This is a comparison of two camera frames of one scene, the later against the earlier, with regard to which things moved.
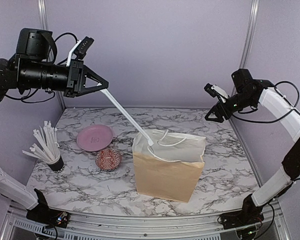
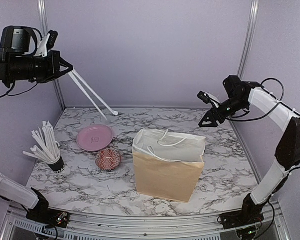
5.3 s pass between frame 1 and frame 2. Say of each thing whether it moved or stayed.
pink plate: stayed
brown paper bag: stayed
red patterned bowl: stayed
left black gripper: moved
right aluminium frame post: stayed
